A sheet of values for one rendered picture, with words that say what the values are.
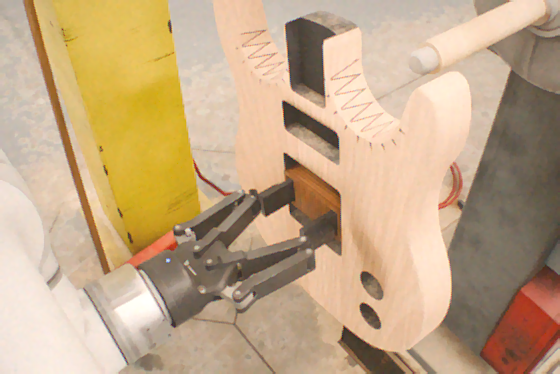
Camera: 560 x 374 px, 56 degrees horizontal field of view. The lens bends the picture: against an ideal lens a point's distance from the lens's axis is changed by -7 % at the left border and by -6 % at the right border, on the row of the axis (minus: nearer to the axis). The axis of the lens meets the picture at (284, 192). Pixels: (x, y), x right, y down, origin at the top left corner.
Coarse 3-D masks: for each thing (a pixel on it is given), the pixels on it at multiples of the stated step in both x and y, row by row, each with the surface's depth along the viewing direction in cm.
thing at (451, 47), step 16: (528, 0) 56; (480, 16) 53; (496, 16) 53; (512, 16) 54; (528, 16) 55; (448, 32) 51; (464, 32) 51; (480, 32) 52; (496, 32) 53; (512, 32) 55; (432, 48) 50; (448, 48) 50; (464, 48) 51; (480, 48) 53; (448, 64) 50
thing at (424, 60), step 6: (420, 48) 50; (426, 48) 50; (414, 54) 50; (420, 54) 49; (426, 54) 49; (432, 54) 49; (414, 60) 50; (420, 60) 49; (426, 60) 49; (432, 60) 49; (414, 66) 50; (420, 66) 50; (426, 66) 49; (432, 66) 50; (414, 72) 51; (420, 72) 50; (426, 72) 50
